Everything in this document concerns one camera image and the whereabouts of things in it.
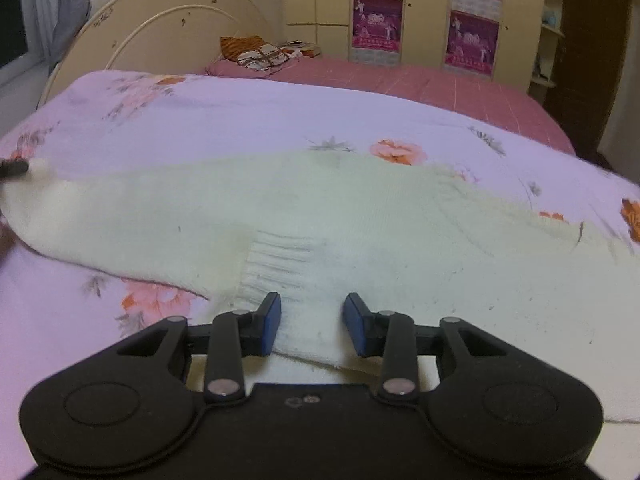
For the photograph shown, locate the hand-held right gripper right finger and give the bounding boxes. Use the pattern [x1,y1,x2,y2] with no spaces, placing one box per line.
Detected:
[341,291,507,405]

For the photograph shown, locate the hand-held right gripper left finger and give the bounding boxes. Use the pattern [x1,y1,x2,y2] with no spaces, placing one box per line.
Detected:
[117,291,282,405]

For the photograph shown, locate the white knit sweater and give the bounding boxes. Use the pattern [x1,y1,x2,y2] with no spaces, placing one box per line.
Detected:
[0,151,640,423]

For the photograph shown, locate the window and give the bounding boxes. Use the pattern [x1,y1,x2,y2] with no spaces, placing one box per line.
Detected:
[0,0,48,68]

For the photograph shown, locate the grey blue curtain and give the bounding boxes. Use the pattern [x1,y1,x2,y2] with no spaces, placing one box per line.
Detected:
[49,0,94,63]

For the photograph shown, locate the lilac floral blanket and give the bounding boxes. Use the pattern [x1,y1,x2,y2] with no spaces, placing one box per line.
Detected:
[0,70,640,480]

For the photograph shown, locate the cream wooden headboard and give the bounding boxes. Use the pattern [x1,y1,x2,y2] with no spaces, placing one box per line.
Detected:
[37,0,273,111]

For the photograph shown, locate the pink checked bedsheet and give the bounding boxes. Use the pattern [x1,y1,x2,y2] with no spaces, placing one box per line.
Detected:
[205,54,577,157]

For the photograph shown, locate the orange white patterned cloth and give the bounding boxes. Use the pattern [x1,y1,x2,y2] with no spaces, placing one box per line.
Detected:
[220,35,297,72]

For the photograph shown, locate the round flat tin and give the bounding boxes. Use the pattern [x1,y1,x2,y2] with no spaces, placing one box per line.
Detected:
[277,39,323,59]

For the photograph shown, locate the cream wardrobe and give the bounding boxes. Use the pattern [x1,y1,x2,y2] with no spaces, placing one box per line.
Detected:
[286,0,548,92]

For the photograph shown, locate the cream corner shelf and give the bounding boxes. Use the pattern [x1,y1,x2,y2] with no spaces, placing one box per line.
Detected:
[528,0,572,103]

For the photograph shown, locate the dark brown wooden door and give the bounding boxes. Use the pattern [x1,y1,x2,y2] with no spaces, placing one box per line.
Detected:
[544,0,637,161]

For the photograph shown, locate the pink wall poster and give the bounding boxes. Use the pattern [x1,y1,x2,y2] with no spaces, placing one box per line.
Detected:
[444,10,500,77]
[351,0,404,63]

